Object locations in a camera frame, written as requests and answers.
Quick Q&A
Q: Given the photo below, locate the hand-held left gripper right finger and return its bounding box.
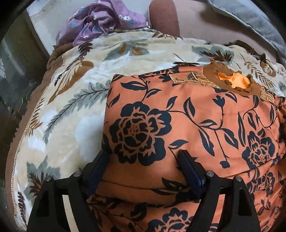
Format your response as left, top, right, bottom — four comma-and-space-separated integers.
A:
176, 150, 262, 232

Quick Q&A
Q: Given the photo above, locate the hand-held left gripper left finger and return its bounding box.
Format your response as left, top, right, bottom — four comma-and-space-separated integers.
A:
26, 150, 111, 232

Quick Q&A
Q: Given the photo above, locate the orange black floral garment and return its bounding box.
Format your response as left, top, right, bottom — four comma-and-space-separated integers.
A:
86, 66, 286, 232

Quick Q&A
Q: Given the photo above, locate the cream leaf-print blanket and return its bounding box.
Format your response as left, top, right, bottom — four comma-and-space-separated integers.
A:
6, 29, 286, 230

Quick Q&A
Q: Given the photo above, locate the wooden cabinet with glass doors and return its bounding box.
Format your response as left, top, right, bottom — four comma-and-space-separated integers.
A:
0, 13, 51, 179

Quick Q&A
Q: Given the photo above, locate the purple floral cloth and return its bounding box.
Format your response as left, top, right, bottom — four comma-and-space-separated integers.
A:
56, 0, 148, 46

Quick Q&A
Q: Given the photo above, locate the reddish brown bolster cushion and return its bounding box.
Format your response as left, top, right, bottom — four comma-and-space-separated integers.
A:
149, 0, 181, 38

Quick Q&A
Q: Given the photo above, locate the grey pillow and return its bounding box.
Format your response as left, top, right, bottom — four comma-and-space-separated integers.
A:
208, 0, 286, 60

